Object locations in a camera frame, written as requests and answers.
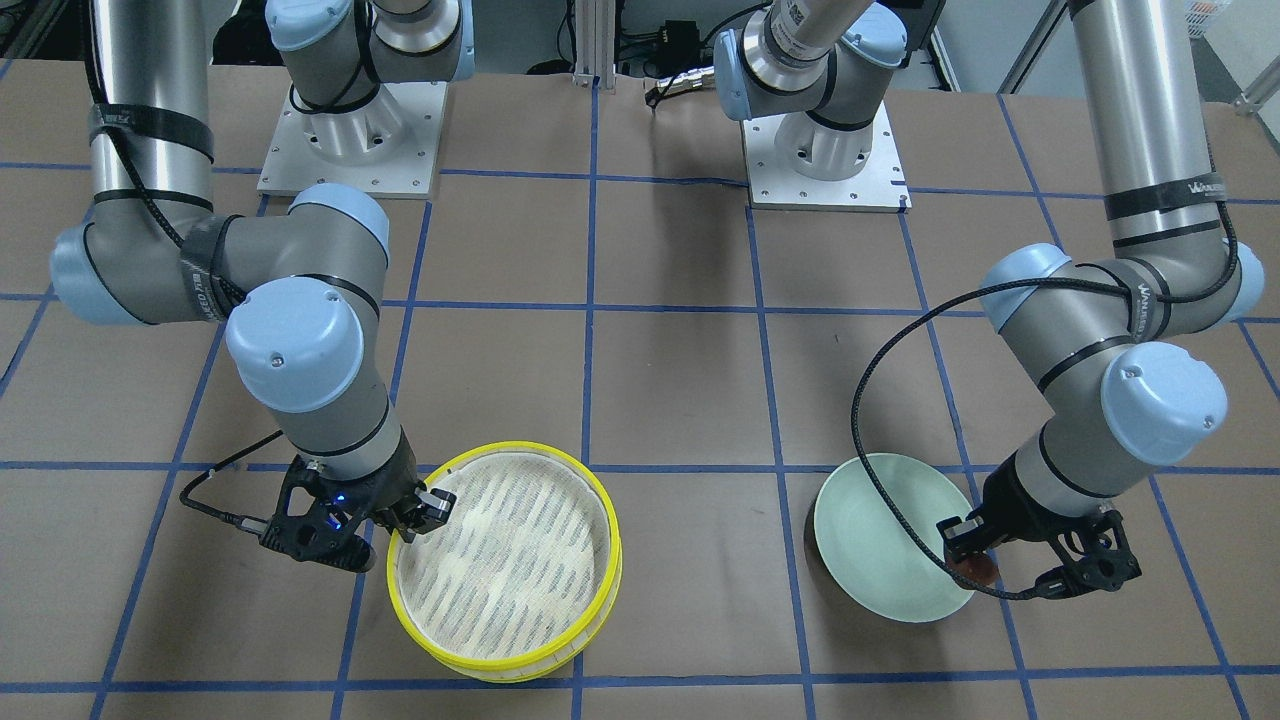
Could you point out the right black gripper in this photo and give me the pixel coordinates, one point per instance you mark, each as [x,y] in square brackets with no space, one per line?
[393,497]

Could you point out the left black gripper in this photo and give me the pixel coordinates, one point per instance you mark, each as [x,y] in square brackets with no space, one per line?
[1019,512]

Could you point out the brown bun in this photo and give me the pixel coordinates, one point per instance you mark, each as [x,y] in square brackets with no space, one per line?
[979,568]

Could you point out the yellow bamboo steamer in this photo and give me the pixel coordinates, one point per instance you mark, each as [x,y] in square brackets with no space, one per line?
[531,552]
[516,671]

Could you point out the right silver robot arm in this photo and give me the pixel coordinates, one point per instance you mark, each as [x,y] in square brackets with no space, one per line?
[299,295]

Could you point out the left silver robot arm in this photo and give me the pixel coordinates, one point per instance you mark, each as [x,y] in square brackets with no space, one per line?
[1097,337]

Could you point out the green plate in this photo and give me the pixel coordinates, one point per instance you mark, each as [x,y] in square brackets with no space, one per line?
[868,553]

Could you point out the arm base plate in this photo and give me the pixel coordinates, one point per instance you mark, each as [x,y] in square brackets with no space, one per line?
[795,164]
[388,148]

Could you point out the aluminium frame post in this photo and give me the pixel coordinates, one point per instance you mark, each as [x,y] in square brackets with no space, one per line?
[595,33]

